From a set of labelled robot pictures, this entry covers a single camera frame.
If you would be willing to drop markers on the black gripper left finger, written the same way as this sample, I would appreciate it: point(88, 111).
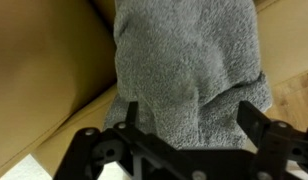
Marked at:
point(94, 150)

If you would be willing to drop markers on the brown armchair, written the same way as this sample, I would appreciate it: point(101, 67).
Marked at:
point(44, 66)

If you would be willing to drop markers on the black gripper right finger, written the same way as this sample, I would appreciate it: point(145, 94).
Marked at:
point(277, 146)

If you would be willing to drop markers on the grey towel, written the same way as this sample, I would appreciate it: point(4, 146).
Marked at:
point(187, 66)

